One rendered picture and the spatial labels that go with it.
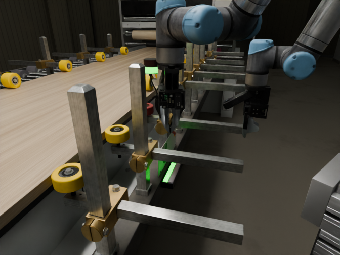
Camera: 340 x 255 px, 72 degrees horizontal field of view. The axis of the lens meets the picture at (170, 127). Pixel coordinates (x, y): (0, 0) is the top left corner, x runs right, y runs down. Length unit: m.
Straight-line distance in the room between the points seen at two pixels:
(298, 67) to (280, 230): 1.27
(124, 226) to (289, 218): 1.38
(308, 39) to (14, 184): 0.80
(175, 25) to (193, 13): 0.06
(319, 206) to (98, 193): 0.41
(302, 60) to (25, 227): 0.82
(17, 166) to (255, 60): 0.77
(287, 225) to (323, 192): 1.39
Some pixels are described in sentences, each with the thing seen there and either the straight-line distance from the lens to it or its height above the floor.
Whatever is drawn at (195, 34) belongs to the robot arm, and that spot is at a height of 1.21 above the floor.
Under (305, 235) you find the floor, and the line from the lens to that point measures 1.85.
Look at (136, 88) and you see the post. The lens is 0.66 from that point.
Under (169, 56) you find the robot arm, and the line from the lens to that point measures 0.62.
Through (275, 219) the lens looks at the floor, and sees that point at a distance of 1.87.
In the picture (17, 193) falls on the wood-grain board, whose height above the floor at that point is 0.90.
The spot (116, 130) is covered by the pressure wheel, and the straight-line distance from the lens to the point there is 0.80.
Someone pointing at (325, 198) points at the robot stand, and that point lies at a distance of 0.49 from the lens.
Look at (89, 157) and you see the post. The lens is 0.48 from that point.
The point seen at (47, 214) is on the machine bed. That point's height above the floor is 0.75.
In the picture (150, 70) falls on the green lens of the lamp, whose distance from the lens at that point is 0.89.
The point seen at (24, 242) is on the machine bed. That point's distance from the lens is 0.75.
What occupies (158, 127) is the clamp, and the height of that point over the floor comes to 0.85.
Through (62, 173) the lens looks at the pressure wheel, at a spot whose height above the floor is 0.90.
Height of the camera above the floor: 1.24
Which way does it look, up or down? 25 degrees down
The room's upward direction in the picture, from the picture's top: straight up
